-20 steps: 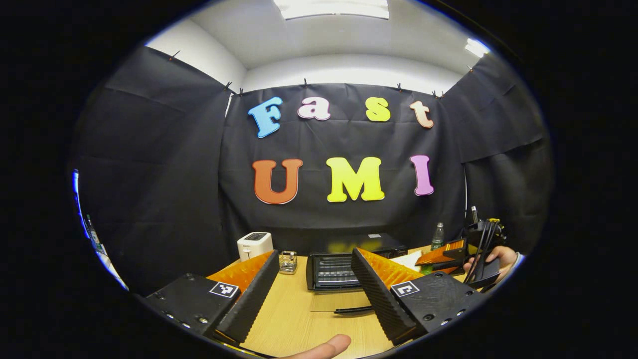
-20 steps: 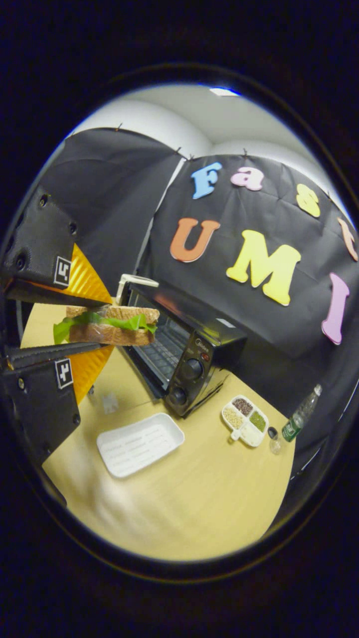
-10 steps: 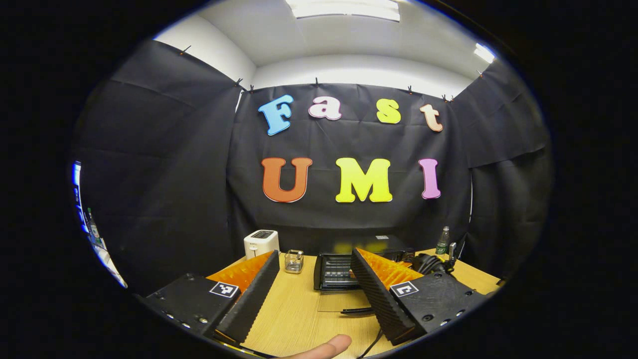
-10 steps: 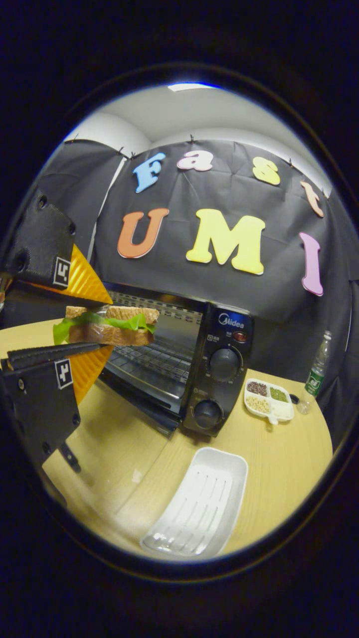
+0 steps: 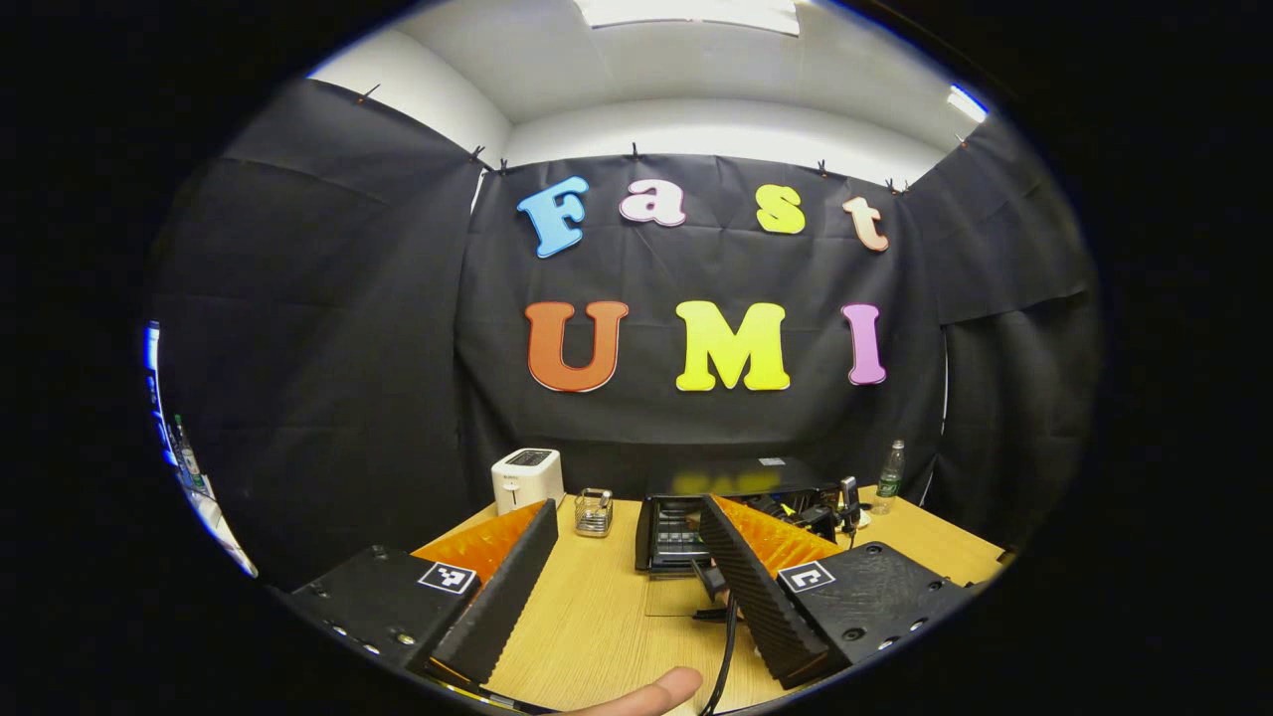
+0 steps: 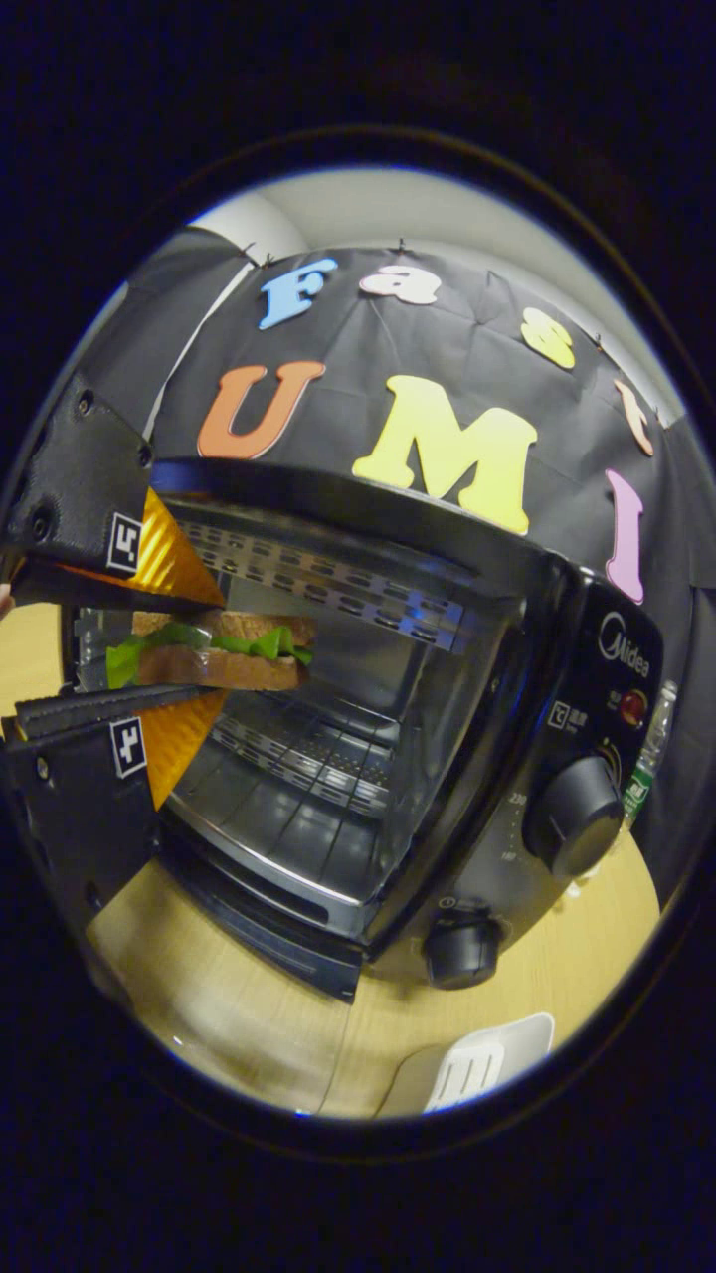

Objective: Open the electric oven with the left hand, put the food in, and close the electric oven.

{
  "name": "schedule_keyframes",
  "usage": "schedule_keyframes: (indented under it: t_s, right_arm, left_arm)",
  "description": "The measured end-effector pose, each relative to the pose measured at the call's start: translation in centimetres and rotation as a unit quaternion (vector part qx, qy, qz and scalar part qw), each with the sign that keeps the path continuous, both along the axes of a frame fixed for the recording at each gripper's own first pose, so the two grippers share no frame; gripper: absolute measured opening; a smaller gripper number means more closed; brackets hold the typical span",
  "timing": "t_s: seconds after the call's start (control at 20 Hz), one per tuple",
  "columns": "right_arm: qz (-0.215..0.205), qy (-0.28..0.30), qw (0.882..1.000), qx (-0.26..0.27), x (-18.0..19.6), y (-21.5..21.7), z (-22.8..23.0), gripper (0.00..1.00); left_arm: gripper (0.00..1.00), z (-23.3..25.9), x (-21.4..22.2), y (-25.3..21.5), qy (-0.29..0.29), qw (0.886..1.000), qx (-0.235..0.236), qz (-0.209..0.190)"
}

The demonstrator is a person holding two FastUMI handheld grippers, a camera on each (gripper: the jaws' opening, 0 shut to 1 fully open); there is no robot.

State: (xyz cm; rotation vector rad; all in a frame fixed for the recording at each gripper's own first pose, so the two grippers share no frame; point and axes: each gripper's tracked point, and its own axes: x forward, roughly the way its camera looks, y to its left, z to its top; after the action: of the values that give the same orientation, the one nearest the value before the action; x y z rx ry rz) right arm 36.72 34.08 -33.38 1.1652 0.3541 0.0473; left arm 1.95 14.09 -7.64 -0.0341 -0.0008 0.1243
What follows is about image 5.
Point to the black backdrop cloth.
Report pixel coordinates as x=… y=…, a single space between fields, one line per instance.
x=318 y=348

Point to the large ceiling light panel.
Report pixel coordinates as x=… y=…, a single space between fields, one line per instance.
x=686 y=12

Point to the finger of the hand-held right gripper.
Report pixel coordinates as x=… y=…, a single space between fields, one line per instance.
x=771 y=507

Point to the small ceiling light panel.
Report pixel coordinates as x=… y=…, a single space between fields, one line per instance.
x=967 y=102

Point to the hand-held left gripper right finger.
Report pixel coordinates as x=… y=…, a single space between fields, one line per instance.
x=756 y=597

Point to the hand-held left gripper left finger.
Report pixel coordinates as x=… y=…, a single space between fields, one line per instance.
x=502 y=597

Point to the black electric oven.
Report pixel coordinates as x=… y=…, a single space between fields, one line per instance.
x=726 y=479

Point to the clear water bottle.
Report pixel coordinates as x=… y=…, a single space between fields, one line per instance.
x=890 y=477

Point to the white toaster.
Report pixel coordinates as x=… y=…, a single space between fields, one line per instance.
x=527 y=480

